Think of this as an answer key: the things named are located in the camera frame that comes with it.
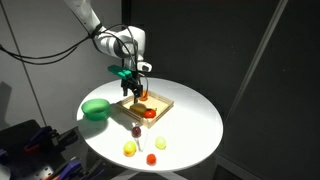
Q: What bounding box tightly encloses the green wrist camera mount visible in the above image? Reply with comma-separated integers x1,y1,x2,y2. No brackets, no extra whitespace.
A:
108,65,132,80

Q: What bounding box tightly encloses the round white table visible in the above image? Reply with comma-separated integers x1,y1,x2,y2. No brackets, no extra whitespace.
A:
77,78,223,172

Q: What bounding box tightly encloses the yellow toy banana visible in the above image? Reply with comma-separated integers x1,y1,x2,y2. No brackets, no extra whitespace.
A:
130,103,147,113

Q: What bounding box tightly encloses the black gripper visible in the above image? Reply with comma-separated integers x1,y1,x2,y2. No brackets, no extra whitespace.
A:
121,78,143,103

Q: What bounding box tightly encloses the yellow-green toy lemon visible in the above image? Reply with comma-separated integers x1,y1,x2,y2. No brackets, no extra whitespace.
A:
155,136,166,150

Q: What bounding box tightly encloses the orange toy fruit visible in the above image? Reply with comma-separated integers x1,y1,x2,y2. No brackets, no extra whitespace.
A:
139,91,148,101

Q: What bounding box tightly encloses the wooden crate tray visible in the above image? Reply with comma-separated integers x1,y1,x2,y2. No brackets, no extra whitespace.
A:
117,91,174,128

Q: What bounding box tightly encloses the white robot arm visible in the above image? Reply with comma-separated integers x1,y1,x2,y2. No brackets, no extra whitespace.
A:
64,0,152,103

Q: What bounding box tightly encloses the small red-orange toy fruit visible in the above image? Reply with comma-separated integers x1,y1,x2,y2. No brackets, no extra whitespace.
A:
146,154,157,165

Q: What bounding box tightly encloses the yellow-orange toy peach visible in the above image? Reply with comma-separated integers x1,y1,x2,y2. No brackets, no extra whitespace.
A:
123,141,136,157

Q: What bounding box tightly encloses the red toy tomato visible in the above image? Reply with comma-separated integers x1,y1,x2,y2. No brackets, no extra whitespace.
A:
144,109,156,118

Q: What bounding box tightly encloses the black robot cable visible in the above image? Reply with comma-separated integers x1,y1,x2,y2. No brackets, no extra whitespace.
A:
0,23,151,101

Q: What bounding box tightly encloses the green plastic bowl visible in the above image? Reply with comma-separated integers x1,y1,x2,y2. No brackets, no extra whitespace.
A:
81,98,110,121

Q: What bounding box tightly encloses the black perforated board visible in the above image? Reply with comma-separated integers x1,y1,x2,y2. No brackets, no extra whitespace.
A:
0,120,80,180

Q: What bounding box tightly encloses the dark purple toy plum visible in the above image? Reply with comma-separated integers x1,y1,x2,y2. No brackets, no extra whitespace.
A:
131,126,141,138

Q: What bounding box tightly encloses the purple orange clamp lower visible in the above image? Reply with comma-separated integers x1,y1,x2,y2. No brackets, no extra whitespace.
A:
45,159,106,180

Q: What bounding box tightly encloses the purple orange clamp upper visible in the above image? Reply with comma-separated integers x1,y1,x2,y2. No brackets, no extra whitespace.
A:
24,126,78,153

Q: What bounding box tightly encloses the purple orange clamp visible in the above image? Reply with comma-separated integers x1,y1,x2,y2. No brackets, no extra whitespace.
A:
24,126,78,153
45,159,106,180

